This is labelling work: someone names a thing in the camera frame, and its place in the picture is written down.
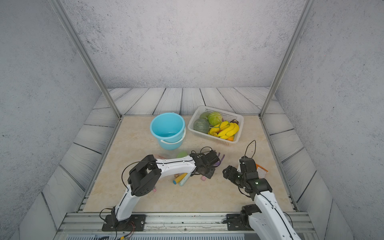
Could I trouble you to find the purple rake pink handle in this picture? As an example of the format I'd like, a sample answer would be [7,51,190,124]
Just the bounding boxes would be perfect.
[201,153,225,181]

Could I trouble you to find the light blue rake pale handle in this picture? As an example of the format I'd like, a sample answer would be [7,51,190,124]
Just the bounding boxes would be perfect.
[179,173,191,187]

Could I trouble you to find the yellow shovel blue-tipped handle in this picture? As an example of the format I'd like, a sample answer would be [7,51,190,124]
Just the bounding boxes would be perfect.
[173,173,187,185]

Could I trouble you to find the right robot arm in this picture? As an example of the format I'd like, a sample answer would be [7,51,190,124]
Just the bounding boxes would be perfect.
[223,156,300,240]

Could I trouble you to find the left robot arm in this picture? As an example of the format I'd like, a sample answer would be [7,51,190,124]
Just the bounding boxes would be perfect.
[111,150,220,223]

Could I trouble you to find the orange seed packet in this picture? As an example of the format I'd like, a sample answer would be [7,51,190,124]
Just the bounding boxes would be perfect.
[256,164,269,179]

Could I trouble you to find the netted green melon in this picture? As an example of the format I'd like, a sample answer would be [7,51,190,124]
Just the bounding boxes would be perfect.
[193,119,211,134]

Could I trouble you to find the yellow banana bunch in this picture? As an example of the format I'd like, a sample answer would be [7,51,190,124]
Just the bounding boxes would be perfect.
[208,121,240,142]

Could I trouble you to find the white plastic basket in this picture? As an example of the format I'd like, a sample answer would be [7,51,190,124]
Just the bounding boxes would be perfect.
[188,106,244,145]

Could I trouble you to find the green cabbage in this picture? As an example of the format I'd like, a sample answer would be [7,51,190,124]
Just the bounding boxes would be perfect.
[208,112,223,126]

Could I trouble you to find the smooth green fruit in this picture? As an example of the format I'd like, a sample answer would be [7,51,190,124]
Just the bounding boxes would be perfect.
[200,112,211,120]

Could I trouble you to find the light blue plastic bucket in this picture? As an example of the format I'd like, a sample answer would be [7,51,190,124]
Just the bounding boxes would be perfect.
[150,113,186,151]

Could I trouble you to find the green trowel wooden handle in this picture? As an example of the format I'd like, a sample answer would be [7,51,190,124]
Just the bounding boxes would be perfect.
[174,151,189,178]

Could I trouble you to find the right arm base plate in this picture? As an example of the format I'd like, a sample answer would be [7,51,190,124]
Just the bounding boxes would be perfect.
[223,213,262,231]

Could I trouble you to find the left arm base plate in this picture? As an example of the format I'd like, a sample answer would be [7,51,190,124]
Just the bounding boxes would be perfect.
[102,215,147,232]

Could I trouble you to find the front aluminium rail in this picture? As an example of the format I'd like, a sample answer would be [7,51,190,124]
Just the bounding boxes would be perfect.
[53,211,319,240]

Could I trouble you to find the right metal frame post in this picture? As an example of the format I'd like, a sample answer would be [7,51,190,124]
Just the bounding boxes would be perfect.
[259,0,315,119]

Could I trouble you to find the metal frame post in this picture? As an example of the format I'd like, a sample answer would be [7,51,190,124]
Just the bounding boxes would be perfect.
[49,0,122,119]
[259,0,315,119]

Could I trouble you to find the left metal frame post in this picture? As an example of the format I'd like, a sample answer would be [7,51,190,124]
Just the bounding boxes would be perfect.
[49,0,122,119]

